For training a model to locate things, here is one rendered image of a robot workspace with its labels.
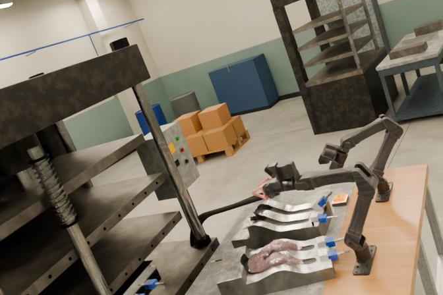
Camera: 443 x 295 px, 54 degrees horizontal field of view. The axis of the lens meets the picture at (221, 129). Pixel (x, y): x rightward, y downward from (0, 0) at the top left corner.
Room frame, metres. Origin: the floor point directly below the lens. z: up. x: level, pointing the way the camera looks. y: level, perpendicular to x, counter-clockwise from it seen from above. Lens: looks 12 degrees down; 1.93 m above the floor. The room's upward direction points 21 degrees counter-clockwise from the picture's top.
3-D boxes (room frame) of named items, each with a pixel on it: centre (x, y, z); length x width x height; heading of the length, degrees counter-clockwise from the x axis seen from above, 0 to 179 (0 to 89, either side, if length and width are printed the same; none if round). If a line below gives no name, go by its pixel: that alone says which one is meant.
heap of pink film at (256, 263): (1.80, -0.01, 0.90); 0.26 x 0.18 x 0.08; 77
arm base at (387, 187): (2.16, -0.70, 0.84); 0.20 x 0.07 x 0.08; 147
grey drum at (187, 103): (9.22, 0.54, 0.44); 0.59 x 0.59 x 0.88
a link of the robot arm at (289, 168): (1.75, -0.22, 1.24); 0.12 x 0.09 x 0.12; 57
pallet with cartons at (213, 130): (7.25, 0.31, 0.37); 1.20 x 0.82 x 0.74; 60
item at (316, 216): (1.96, -0.32, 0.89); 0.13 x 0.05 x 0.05; 60
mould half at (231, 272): (1.80, -0.01, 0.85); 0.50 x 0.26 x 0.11; 77
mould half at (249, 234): (2.15, -0.11, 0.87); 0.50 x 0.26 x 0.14; 60
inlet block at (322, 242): (1.80, -0.29, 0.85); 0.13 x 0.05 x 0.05; 77
